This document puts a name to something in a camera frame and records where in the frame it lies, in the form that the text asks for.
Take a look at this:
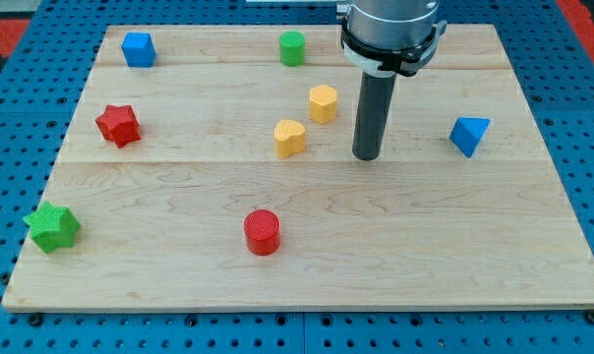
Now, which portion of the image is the blue triangle block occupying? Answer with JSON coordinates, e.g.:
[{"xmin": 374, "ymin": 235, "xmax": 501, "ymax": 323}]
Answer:
[{"xmin": 449, "ymin": 117, "xmax": 491, "ymax": 158}]

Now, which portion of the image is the red star block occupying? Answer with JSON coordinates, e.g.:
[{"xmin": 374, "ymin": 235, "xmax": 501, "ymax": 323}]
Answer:
[{"xmin": 95, "ymin": 104, "xmax": 142, "ymax": 148}]

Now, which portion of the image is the wooden board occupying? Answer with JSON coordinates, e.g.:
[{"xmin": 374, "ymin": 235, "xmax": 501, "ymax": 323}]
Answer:
[{"xmin": 3, "ymin": 25, "xmax": 594, "ymax": 314}]

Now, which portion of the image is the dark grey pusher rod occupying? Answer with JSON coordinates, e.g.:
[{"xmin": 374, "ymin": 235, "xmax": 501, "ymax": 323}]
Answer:
[{"xmin": 352, "ymin": 73, "xmax": 396, "ymax": 160}]

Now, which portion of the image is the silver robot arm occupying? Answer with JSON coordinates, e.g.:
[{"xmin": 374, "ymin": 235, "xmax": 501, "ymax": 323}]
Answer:
[{"xmin": 340, "ymin": 0, "xmax": 447, "ymax": 79}]

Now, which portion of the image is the red cylinder block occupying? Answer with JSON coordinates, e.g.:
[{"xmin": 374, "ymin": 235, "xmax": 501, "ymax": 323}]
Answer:
[{"xmin": 243, "ymin": 209, "xmax": 280, "ymax": 256}]

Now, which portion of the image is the yellow heart block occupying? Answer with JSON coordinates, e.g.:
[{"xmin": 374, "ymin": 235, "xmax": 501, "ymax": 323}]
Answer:
[{"xmin": 273, "ymin": 119, "xmax": 306, "ymax": 158}]

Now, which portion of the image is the green cylinder block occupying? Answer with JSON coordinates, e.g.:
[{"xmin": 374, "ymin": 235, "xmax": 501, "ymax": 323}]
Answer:
[{"xmin": 279, "ymin": 31, "xmax": 306, "ymax": 67}]

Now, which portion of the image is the blue cube block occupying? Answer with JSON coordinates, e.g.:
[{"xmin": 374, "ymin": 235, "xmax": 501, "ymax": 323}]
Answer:
[{"xmin": 121, "ymin": 32, "xmax": 156, "ymax": 68}]

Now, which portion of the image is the yellow hexagon block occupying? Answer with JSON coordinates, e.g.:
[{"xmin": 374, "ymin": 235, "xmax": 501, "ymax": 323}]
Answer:
[{"xmin": 310, "ymin": 85, "xmax": 337, "ymax": 124}]

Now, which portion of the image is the green star block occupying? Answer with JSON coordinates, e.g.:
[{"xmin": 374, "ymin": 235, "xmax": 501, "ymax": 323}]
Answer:
[{"xmin": 23, "ymin": 201, "xmax": 81, "ymax": 254}]

